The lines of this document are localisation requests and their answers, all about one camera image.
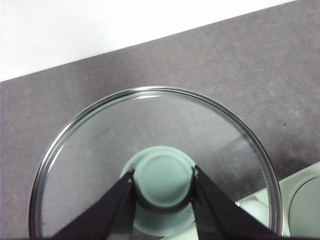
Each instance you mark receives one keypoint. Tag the green griddle cover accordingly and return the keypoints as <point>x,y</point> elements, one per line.
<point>307,212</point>

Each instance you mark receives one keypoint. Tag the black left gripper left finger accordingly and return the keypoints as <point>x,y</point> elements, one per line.
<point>105,215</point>

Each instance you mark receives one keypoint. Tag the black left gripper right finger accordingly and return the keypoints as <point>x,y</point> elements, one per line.
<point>217,217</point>

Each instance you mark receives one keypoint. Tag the green breakfast machine base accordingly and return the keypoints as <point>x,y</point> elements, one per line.
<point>285,183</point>

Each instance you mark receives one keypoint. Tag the glass pot lid green knob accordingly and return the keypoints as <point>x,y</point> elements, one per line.
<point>162,180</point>

